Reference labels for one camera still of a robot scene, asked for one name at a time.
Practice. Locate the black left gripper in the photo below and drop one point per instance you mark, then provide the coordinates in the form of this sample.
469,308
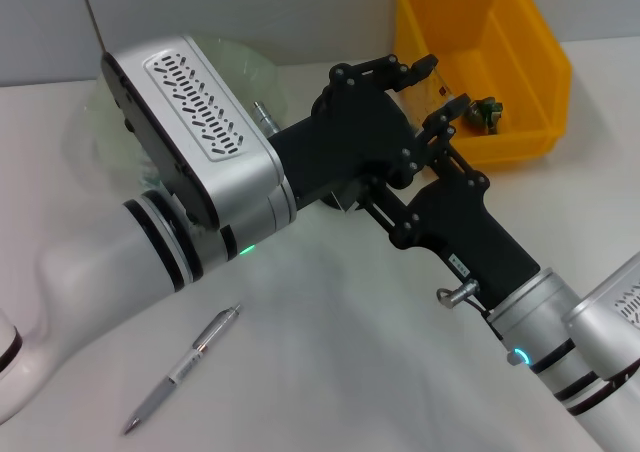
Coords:
350,142

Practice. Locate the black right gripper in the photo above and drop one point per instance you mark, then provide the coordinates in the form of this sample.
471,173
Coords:
460,232

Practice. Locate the green plastic wrapper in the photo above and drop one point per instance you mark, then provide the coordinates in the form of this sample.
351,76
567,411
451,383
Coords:
485,114

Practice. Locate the silver ballpoint pen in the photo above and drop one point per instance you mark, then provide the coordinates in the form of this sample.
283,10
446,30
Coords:
200,344

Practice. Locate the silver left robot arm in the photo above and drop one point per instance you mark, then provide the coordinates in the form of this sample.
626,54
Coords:
125,252

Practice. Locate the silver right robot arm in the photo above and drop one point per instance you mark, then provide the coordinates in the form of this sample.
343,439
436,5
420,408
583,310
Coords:
575,347

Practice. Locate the translucent green fruit bowl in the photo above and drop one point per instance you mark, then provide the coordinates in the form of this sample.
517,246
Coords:
260,72

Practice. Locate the yellow plastic storage bin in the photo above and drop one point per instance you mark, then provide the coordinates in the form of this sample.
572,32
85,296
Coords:
525,72

